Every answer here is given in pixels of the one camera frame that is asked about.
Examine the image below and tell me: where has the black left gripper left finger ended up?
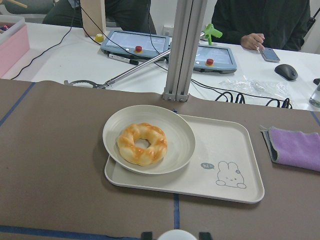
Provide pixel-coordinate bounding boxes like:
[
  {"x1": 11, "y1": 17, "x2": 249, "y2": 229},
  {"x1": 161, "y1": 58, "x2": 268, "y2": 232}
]
[{"x1": 140, "y1": 231, "x2": 153, "y2": 240}]

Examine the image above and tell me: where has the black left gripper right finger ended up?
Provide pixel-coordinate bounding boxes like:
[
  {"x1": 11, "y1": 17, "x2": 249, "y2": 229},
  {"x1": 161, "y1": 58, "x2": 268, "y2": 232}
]
[{"x1": 198, "y1": 232, "x2": 212, "y2": 240}]

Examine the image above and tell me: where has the tea bottle white cap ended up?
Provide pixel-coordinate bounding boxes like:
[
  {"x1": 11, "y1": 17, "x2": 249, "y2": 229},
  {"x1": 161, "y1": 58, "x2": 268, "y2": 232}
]
[{"x1": 157, "y1": 229, "x2": 197, "y2": 240}]

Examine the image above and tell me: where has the cream serving tray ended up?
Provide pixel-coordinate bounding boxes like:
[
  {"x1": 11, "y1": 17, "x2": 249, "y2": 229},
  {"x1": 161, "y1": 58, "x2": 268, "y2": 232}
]
[{"x1": 104, "y1": 115, "x2": 265, "y2": 204}]

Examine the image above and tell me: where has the person's hand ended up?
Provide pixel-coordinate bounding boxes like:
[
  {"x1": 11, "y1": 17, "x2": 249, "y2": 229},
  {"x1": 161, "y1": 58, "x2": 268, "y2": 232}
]
[{"x1": 240, "y1": 33, "x2": 265, "y2": 50}]

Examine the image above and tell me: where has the cream round plate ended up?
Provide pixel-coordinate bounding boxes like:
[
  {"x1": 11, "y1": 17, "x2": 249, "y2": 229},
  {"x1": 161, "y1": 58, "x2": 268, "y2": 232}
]
[{"x1": 102, "y1": 105, "x2": 196, "y2": 175}]

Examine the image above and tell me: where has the glazed twisted donut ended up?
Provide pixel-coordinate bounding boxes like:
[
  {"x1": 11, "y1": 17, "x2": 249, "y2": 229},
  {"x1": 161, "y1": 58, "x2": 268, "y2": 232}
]
[{"x1": 117, "y1": 122, "x2": 168, "y2": 166}]

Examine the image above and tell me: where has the purple folded cloth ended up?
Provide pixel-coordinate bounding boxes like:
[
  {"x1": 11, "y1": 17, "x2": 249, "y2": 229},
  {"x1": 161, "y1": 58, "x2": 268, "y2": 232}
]
[{"x1": 261, "y1": 127, "x2": 320, "y2": 172}]

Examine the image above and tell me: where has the clear plastic wrap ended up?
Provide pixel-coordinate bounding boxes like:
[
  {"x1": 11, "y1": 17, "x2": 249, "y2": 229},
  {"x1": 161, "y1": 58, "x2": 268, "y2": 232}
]
[{"x1": 219, "y1": 75, "x2": 291, "y2": 99}]

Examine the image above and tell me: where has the right teach pendant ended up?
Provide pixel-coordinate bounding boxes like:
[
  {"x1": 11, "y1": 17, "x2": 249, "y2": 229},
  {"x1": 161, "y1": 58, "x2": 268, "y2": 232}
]
[{"x1": 191, "y1": 44, "x2": 238, "y2": 74}]

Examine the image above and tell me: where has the teach pendant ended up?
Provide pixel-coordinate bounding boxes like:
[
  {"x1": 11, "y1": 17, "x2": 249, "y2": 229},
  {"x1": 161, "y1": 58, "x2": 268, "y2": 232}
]
[
  {"x1": 100, "y1": 30, "x2": 170, "y2": 60},
  {"x1": 191, "y1": 44, "x2": 238, "y2": 74}
]

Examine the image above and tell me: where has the black marker pen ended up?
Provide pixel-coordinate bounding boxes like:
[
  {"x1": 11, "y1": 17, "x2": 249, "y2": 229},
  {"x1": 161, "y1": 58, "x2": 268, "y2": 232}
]
[{"x1": 107, "y1": 53, "x2": 139, "y2": 66}]

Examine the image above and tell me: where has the black computer mouse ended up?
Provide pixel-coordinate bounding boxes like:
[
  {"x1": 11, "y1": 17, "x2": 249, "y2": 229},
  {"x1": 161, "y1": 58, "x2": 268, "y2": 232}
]
[{"x1": 274, "y1": 64, "x2": 299, "y2": 81}]

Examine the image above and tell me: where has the left teach pendant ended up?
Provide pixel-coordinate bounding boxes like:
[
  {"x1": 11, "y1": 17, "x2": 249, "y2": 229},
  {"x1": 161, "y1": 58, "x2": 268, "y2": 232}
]
[{"x1": 100, "y1": 30, "x2": 170, "y2": 60}]

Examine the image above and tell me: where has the smartphone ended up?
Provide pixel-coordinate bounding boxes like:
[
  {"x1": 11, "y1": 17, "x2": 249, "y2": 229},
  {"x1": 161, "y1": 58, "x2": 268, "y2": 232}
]
[{"x1": 258, "y1": 47, "x2": 280, "y2": 63}]

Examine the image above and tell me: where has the yellow small cap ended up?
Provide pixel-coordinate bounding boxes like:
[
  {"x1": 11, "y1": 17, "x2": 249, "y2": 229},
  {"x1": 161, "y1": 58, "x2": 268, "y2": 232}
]
[{"x1": 94, "y1": 33, "x2": 104, "y2": 43}]

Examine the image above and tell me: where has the seated person in black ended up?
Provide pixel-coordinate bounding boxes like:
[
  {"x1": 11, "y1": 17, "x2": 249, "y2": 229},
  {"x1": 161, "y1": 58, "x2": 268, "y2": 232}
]
[{"x1": 211, "y1": 0, "x2": 311, "y2": 51}]

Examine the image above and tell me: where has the pink storage box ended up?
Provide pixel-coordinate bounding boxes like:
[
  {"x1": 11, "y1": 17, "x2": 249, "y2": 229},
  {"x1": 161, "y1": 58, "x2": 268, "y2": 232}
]
[{"x1": 0, "y1": 15, "x2": 30, "y2": 77}]

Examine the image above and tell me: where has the black cable bundle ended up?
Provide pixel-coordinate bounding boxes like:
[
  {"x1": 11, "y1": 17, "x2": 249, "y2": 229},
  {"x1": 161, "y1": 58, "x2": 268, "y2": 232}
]
[{"x1": 189, "y1": 77, "x2": 293, "y2": 110}]

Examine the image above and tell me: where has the aluminium frame post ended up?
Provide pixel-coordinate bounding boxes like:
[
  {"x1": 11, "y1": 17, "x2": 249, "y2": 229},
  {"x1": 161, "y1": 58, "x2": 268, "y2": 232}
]
[{"x1": 163, "y1": 0, "x2": 207, "y2": 102}]

